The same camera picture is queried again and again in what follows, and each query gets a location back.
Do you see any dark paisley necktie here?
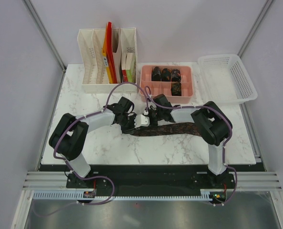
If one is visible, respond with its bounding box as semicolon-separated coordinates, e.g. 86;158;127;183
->
130;122;201;137

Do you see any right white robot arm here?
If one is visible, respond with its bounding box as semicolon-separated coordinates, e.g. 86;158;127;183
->
149;94;232;188

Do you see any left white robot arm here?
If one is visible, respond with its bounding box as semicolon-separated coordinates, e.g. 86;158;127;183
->
49;97;135;187

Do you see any rolled tie front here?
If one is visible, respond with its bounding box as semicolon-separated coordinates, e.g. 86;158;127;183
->
171;82;182;96

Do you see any rolled tie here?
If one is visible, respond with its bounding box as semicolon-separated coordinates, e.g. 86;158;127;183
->
171;69;181;82
161;68;171;82
152;66;161;82
171;82;182;96

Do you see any pink divided storage box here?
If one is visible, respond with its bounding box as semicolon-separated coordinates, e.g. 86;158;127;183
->
140;64;195;104

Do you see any beige paper folder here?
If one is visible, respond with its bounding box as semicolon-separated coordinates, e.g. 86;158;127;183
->
112;28;122;83

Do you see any white file organizer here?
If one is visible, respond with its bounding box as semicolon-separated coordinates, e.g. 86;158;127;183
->
77;28;138;94

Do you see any orange red folder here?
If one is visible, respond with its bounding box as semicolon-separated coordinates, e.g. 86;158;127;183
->
102;21;117;84

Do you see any white perforated plastic basket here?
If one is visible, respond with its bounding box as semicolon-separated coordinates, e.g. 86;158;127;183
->
197;54;258;105

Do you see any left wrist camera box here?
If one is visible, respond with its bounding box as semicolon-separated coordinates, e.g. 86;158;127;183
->
134;114;150;128

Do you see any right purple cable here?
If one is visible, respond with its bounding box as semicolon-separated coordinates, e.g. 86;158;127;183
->
144;86;237;206

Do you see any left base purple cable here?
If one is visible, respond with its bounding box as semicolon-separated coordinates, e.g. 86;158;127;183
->
76;176;116;206

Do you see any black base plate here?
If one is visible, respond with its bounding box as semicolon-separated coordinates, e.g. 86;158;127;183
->
66;165;235;195

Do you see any white slotted cable duct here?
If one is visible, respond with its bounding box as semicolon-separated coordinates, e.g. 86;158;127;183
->
32;189;224;201

